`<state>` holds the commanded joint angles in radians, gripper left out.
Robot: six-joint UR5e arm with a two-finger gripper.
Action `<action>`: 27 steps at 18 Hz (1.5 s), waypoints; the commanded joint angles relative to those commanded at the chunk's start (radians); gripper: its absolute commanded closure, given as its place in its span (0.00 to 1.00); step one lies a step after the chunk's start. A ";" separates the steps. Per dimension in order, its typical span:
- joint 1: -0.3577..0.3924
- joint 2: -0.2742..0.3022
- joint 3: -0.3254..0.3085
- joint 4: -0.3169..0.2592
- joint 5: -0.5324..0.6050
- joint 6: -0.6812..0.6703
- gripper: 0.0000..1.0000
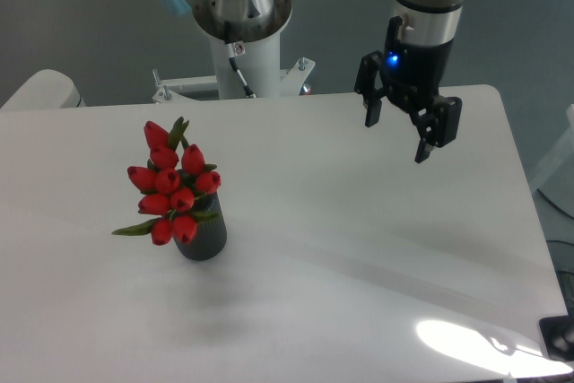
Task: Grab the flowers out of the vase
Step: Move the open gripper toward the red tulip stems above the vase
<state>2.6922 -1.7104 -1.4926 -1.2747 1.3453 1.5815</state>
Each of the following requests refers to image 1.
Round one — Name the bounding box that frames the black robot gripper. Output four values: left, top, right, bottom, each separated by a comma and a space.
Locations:
354, 16, 463, 163

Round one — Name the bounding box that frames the red tulip bouquet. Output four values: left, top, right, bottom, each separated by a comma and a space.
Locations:
112, 118, 222, 246

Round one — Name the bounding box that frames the dark grey ribbed vase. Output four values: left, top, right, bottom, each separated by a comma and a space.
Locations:
176, 193, 227, 261

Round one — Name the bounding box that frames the white object at right edge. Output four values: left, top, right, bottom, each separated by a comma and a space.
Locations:
528, 104, 573, 195

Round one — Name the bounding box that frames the black device at table corner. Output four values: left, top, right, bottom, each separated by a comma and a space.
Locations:
539, 316, 573, 362

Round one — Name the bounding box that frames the white chair back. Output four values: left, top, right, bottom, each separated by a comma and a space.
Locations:
1, 69, 86, 111

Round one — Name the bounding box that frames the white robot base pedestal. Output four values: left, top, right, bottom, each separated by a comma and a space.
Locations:
152, 36, 316, 104

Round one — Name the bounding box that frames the black cable on pedestal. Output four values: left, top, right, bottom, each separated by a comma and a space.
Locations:
227, 56, 258, 100

